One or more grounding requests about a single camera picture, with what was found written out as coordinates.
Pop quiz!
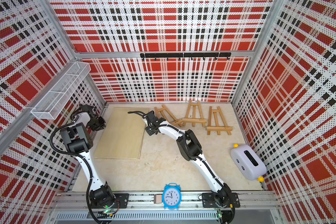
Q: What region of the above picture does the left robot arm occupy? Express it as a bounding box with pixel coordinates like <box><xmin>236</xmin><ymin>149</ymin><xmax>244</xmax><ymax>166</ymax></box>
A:
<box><xmin>49</xmin><ymin>104</ymin><xmax>120</xmax><ymax>224</ymax></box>

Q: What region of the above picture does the blue alarm clock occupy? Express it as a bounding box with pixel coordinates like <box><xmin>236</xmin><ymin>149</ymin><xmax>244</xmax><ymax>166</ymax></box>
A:
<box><xmin>162</xmin><ymin>183</ymin><xmax>182</xmax><ymax>210</ymax></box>

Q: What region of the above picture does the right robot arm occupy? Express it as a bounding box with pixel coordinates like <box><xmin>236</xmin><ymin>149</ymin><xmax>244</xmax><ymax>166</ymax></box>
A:
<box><xmin>128</xmin><ymin>111</ymin><xmax>236</xmax><ymax>224</ymax></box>

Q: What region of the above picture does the black hook rail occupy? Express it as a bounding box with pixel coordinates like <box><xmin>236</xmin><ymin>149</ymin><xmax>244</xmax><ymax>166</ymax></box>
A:
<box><xmin>140</xmin><ymin>52</ymin><xmax>231</xmax><ymax>59</ymax></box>

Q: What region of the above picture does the small beige box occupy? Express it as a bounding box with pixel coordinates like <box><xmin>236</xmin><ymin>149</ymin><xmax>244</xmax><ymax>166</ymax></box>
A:
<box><xmin>154</xmin><ymin>194</ymin><xmax>162</xmax><ymax>204</ymax></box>

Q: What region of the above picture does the wooden easel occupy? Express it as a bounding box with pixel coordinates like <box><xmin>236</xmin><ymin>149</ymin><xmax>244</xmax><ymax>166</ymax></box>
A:
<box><xmin>182</xmin><ymin>100</ymin><xmax>207</xmax><ymax>127</ymax></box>
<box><xmin>154</xmin><ymin>105</ymin><xmax>183</xmax><ymax>127</ymax></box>
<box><xmin>206</xmin><ymin>106</ymin><xmax>233</xmax><ymax>135</ymax></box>

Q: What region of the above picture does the white purple toy device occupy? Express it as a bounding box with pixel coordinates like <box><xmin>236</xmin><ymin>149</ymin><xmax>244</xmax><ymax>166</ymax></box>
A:
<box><xmin>230</xmin><ymin>144</ymin><xmax>267</xmax><ymax>183</ymax></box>

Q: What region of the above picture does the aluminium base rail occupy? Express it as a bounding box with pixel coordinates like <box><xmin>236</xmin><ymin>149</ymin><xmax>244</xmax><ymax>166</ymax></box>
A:
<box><xmin>49</xmin><ymin>190</ymin><xmax>281</xmax><ymax>224</ymax></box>

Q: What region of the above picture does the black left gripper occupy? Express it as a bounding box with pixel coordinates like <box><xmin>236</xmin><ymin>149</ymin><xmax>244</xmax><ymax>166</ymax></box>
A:
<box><xmin>88</xmin><ymin>115</ymin><xmax>107</xmax><ymax>131</ymax></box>

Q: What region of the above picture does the plywood board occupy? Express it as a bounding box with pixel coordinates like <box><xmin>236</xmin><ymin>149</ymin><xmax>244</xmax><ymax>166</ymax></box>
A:
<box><xmin>94</xmin><ymin>107</ymin><xmax>149</xmax><ymax>159</ymax></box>

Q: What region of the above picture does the white wire basket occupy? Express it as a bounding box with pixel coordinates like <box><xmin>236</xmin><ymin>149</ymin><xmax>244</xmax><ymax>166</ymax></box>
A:
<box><xmin>31</xmin><ymin>62</ymin><xmax>91</xmax><ymax>120</ymax></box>

